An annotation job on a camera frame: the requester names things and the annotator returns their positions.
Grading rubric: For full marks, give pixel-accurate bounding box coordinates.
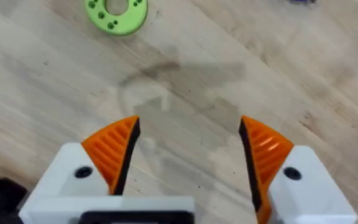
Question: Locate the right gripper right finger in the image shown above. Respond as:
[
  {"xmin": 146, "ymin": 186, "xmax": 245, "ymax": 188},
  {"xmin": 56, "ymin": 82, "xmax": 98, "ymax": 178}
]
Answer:
[{"xmin": 238, "ymin": 115, "xmax": 358, "ymax": 224}]

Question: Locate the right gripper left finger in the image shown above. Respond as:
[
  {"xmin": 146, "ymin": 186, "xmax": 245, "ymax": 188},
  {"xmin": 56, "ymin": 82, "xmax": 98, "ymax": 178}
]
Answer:
[{"xmin": 29, "ymin": 115, "xmax": 141, "ymax": 200}]

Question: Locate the green disc with holes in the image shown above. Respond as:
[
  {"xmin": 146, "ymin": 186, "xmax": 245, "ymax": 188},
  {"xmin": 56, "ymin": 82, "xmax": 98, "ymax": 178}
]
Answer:
[{"xmin": 84, "ymin": 0, "xmax": 149, "ymax": 36}]

